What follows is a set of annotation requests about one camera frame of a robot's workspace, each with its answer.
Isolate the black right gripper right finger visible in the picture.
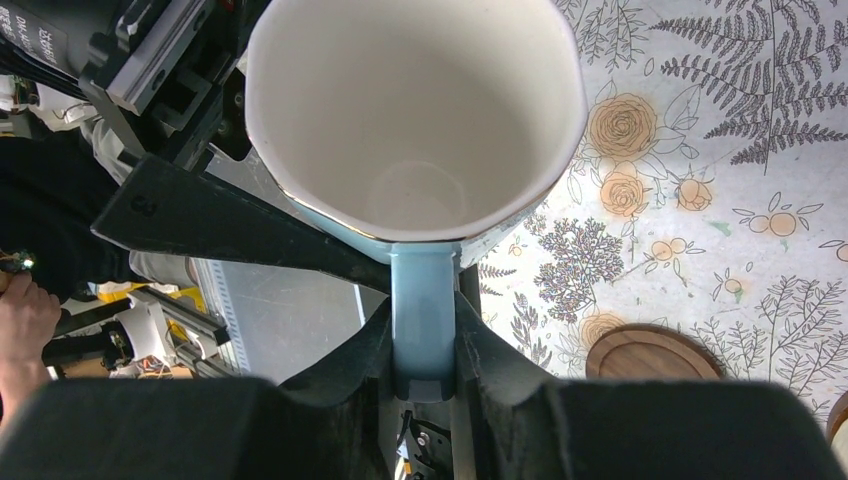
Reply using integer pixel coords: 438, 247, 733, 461
451, 295, 844, 479

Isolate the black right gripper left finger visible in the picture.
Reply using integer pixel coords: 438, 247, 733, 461
1, 302, 395, 479

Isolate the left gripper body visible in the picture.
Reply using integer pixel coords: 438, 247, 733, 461
1, 0, 266, 170

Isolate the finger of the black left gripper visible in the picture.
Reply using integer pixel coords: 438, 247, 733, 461
92, 155, 390, 293

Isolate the dark walnut coaster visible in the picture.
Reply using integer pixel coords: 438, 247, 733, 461
585, 324, 724, 380

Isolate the light blue mug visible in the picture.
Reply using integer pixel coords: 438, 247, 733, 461
245, 1, 588, 403

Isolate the brown wooden coaster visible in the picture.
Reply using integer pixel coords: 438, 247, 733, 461
825, 391, 848, 443

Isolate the person hand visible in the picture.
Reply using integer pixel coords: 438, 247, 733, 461
1, 272, 61, 428

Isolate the floral tablecloth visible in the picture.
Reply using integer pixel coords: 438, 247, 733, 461
479, 1, 847, 420

